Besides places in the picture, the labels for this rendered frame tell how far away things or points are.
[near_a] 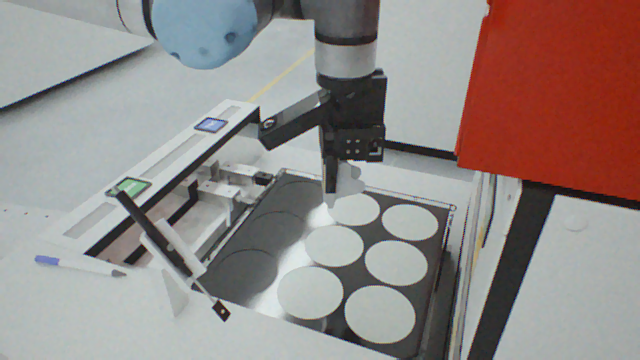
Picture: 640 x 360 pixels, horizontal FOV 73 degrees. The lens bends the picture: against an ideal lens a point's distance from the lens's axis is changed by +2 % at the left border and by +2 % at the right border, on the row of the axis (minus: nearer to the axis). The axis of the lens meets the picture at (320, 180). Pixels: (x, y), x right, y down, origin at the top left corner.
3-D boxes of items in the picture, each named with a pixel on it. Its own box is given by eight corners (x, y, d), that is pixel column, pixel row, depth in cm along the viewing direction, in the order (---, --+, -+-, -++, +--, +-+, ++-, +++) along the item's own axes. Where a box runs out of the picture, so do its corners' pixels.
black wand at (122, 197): (105, 191, 45) (111, 188, 45) (115, 184, 46) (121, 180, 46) (221, 323, 51) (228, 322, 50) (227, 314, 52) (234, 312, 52)
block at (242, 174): (260, 178, 93) (259, 166, 91) (252, 187, 90) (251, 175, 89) (228, 171, 95) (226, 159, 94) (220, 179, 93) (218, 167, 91)
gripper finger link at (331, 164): (337, 199, 59) (339, 143, 54) (326, 200, 59) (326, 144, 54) (333, 179, 63) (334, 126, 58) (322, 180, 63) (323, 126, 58)
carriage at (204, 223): (263, 187, 95) (262, 176, 94) (154, 314, 67) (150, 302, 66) (231, 180, 98) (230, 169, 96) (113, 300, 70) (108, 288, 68)
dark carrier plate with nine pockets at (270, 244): (449, 211, 82) (450, 208, 81) (415, 368, 55) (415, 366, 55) (285, 174, 92) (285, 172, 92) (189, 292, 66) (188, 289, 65)
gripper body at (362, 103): (382, 168, 57) (391, 81, 50) (318, 171, 57) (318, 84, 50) (372, 139, 64) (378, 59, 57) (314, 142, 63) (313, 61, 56)
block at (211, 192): (241, 199, 87) (240, 187, 85) (233, 209, 84) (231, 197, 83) (208, 191, 89) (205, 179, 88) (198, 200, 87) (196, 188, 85)
